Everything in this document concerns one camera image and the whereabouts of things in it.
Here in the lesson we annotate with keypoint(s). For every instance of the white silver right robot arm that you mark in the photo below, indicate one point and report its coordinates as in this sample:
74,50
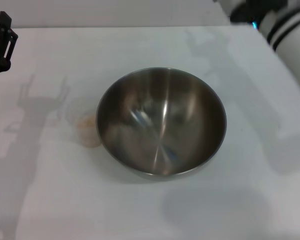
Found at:
290,30

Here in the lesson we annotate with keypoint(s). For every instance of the stainless steel mixing bowl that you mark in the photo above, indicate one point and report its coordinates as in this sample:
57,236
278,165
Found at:
162,125

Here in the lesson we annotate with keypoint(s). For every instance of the white rice grains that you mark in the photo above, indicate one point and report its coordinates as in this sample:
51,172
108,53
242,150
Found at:
86,123

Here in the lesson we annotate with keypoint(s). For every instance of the clear plastic measuring cup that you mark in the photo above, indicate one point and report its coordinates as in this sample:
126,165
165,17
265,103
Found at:
83,125

